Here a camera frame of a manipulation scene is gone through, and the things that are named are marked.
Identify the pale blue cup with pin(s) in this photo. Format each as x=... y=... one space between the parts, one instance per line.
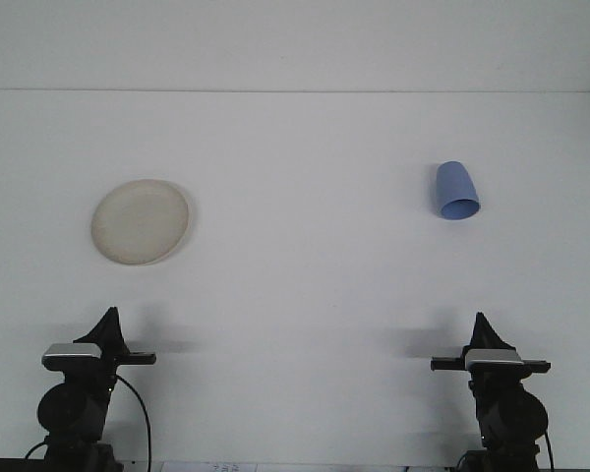
x=453 y=184

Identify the pale round plate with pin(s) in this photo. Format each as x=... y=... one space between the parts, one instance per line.
x=140 y=221

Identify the white paper sheet with writing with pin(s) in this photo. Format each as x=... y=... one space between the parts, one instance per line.
x=201 y=467

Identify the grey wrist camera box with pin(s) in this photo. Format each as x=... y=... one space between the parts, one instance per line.
x=494 y=357
x=71 y=351

